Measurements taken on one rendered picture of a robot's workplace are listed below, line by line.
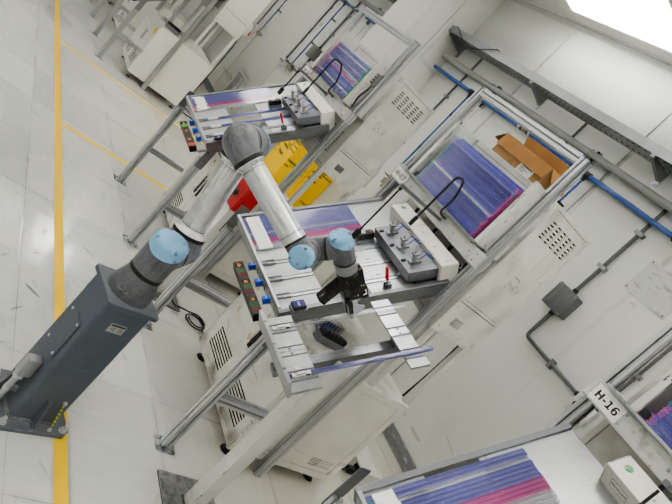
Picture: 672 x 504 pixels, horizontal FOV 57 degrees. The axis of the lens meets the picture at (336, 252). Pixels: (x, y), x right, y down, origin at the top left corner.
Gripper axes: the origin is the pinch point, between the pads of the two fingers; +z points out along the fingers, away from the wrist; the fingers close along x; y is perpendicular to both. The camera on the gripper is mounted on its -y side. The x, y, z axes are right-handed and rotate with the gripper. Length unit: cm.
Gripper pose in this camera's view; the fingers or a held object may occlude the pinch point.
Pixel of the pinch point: (348, 315)
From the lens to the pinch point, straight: 214.7
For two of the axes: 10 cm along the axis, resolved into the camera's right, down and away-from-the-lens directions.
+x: -3.5, -5.6, 7.5
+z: 1.5, 7.6, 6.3
